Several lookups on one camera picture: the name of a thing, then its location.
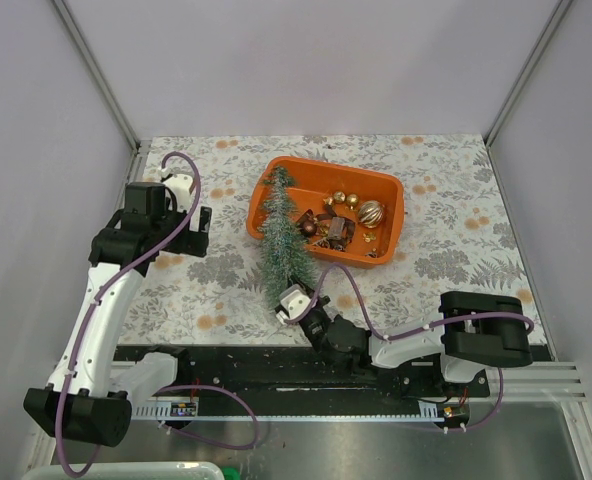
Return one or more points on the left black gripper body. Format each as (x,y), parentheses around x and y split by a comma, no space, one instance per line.
(191,235)

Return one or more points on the small frosted christmas tree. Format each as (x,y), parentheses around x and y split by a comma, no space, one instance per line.
(283,253)

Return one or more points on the orange plastic tray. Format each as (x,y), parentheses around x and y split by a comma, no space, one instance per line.
(315,184)

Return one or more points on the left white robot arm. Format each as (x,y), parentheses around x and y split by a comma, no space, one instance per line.
(82,401)

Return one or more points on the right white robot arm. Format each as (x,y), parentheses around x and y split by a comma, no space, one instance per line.
(473,331)

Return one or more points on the brown ribbon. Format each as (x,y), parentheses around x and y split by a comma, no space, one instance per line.
(334,231)

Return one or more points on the gold flower ornament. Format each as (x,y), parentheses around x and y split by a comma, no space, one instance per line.
(369,237)

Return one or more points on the large gold striped bauble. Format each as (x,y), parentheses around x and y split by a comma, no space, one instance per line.
(371,213)

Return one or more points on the small gold bauble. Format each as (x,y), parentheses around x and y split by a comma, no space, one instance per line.
(352,201)
(339,197)

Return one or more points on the green object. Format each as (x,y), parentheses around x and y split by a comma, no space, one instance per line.
(230,473)

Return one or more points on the floral patterned table mat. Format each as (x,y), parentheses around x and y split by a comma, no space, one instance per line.
(456,236)

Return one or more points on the white plastic bin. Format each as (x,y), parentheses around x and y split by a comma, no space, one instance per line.
(135,470)

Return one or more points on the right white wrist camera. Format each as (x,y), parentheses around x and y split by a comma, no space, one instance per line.
(293,304)

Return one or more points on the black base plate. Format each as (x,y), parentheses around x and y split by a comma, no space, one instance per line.
(294,384)

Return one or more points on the aluminium frame rail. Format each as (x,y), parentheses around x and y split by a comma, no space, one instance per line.
(76,35)

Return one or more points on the white slotted cable duct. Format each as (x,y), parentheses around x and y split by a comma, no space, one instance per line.
(165,411)

